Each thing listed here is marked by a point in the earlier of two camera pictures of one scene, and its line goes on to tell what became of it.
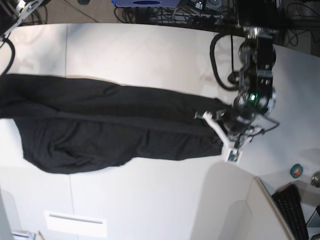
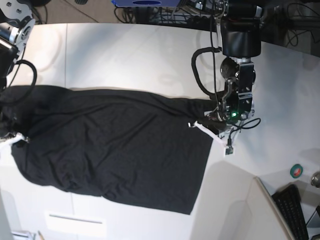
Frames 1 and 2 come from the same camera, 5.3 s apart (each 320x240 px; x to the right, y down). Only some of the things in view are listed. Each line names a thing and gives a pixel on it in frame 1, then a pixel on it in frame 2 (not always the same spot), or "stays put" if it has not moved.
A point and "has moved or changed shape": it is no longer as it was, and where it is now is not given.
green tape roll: [296, 170] stays put
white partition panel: [234, 204] stays put
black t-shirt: [75, 126] has moved or changed shape
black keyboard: [288, 200] stays put
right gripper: [236, 121] → [217, 121]
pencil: [41, 236] stays put
